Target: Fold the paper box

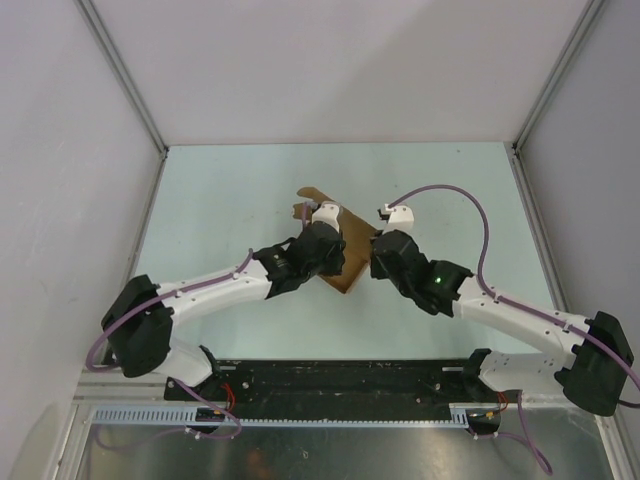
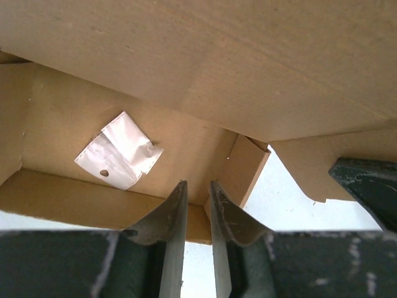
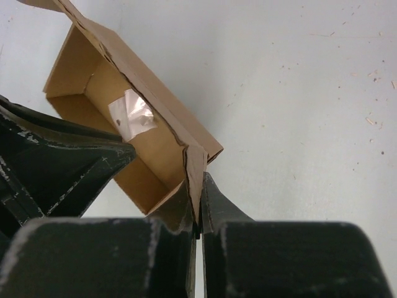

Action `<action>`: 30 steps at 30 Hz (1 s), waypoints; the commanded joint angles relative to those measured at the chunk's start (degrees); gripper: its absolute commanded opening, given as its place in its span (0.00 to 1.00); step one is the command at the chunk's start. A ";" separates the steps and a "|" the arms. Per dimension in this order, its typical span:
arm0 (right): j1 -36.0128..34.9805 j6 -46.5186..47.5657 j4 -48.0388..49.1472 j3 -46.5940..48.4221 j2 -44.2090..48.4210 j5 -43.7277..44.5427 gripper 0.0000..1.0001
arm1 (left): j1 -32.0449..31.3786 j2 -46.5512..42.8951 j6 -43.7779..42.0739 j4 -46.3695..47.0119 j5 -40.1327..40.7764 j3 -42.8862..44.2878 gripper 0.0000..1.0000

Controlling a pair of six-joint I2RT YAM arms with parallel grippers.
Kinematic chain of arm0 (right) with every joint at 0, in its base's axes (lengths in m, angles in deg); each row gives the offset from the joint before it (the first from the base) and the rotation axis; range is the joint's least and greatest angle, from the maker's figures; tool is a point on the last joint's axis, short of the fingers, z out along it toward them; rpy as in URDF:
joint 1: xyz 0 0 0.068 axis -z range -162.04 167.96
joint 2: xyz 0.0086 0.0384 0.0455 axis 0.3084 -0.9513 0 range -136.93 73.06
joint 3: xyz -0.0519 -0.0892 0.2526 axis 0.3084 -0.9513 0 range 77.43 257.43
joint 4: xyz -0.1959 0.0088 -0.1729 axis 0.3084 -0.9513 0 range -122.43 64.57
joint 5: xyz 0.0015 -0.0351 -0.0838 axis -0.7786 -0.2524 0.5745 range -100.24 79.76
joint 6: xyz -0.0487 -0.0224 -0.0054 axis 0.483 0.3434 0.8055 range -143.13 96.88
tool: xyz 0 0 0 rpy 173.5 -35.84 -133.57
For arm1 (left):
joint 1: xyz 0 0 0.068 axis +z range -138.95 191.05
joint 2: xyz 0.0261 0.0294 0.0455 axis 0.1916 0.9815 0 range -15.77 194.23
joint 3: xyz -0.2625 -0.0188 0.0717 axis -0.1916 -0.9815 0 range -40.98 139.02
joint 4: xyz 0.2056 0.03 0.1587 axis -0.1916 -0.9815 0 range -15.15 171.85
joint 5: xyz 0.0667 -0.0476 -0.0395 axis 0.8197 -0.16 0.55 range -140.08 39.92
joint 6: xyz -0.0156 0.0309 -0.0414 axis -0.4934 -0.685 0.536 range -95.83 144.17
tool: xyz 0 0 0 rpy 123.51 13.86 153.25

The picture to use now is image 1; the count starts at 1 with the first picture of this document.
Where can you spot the left aluminium corner post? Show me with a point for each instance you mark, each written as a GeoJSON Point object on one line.
{"type": "Point", "coordinates": [116, 63]}

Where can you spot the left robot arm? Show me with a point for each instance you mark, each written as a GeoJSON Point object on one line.
{"type": "Point", "coordinates": [140, 326]}

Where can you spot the aluminium corner post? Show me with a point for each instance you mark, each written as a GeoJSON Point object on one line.
{"type": "Point", "coordinates": [576, 40]}
{"type": "Point", "coordinates": [116, 63]}

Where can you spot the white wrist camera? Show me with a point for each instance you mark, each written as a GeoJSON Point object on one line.
{"type": "Point", "coordinates": [327, 212]}
{"type": "Point", "coordinates": [399, 217]}

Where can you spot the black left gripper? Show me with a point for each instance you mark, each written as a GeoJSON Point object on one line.
{"type": "Point", "coordinates": [335, 267]}

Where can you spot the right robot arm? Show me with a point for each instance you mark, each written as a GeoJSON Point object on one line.
{"type": "Point", "coordinates": [584, 358]}

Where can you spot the right aluminium corner post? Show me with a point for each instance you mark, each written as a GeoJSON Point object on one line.
{"type": "Point", "coordinates": [576, 40]}

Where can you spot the grey slotted cable duct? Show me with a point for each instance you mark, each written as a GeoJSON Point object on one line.
{"type": "Point", "coordinates": [191, 414]}

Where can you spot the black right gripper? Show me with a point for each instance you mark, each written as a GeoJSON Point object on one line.
{"type": "Point", "coordinates": [375, 269]}

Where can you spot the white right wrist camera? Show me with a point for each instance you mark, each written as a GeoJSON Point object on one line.
{"type": "Point", "coordinates": [399, 217]}

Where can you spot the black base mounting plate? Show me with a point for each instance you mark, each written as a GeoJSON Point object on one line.
{"type": "Point", "coordinates": [358, 402]}

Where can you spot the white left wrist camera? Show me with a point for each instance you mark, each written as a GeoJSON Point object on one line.
{"type": "Point", "coordinates": [327, 212]}

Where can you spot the brown cardboard box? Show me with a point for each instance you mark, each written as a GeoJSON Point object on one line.
{"type": "Point", "coordinates": [357, 234]}

